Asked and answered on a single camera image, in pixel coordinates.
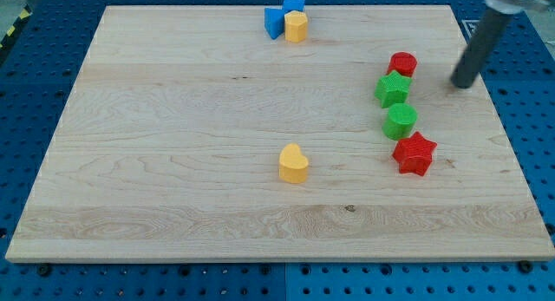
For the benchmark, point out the red circle block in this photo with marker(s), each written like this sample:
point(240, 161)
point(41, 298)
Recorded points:
point(402, 62)

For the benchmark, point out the blue cube block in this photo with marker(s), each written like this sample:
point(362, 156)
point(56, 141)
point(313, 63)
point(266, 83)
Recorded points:
point(293, 5)

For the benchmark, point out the red star block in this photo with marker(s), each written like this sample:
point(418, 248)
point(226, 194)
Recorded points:
point(414, 154)

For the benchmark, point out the yellow hexagon block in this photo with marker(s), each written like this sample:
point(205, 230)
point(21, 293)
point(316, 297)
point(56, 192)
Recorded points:
point(296, 26)

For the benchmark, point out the black yellow hazard tape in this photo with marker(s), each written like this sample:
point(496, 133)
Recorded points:
point(15, 30)

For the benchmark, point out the light wooden board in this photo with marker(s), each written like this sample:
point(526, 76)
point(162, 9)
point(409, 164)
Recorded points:
point(167, 148)

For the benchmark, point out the green circle block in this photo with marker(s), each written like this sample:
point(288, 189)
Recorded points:
point(400, 120)

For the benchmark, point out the green star block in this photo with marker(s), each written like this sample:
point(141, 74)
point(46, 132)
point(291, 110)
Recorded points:
point(392, 88)

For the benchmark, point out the blue triangle block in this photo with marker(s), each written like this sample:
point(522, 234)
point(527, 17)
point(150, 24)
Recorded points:
point(274, 22)

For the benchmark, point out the yellow heart block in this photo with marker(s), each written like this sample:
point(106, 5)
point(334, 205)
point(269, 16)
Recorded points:
point(292, 164)

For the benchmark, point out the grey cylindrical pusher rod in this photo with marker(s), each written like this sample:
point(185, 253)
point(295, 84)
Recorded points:
point(488, 32)

